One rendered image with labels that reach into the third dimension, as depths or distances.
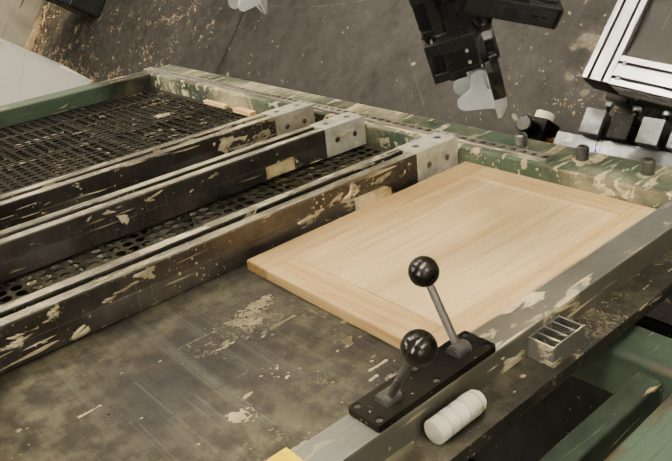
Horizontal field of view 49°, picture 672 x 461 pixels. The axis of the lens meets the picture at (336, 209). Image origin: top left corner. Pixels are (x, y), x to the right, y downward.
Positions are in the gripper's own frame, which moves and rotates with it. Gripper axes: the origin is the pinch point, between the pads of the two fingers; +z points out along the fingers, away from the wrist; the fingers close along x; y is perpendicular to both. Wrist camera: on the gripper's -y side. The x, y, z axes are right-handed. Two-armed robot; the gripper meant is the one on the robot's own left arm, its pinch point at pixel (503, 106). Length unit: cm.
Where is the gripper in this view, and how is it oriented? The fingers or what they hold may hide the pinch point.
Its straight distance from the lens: 97.2
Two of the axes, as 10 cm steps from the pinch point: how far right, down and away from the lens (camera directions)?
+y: -9.4, 2.7, 2.2
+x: 0.2, 6.7, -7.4
